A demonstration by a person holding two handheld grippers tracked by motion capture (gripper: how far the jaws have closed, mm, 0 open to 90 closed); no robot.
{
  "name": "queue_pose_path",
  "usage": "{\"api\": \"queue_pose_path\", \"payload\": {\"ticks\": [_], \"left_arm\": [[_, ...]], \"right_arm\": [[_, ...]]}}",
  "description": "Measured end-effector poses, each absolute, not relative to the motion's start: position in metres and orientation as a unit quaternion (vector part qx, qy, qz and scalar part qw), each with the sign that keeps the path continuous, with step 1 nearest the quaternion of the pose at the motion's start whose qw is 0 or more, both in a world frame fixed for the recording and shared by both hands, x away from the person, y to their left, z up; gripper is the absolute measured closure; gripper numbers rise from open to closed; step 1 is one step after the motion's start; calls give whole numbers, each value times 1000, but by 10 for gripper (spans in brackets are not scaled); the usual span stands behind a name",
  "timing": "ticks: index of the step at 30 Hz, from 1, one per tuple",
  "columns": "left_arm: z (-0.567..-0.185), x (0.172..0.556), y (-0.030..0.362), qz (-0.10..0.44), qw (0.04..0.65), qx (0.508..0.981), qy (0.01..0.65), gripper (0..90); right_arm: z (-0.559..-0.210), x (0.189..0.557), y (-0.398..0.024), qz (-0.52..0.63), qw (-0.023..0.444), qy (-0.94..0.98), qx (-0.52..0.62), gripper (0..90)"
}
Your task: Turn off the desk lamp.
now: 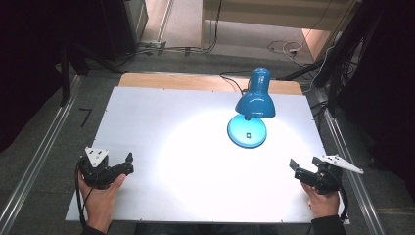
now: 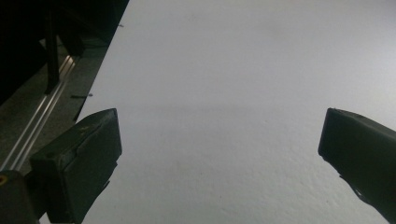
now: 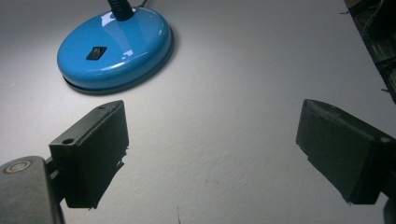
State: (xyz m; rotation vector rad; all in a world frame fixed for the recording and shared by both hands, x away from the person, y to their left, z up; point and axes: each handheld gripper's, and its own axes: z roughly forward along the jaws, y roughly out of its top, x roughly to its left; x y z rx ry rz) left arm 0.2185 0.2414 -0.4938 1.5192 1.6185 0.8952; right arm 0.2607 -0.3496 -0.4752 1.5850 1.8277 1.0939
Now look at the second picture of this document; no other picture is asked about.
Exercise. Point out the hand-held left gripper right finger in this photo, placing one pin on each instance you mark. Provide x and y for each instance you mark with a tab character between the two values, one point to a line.
364	155

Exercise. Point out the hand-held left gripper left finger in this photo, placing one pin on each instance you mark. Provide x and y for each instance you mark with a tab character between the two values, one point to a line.
77	161

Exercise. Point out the black metal stand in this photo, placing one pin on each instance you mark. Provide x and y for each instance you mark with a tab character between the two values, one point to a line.
51	49

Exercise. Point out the aluminium floor rail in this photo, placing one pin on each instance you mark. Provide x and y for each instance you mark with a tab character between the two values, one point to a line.
40	116

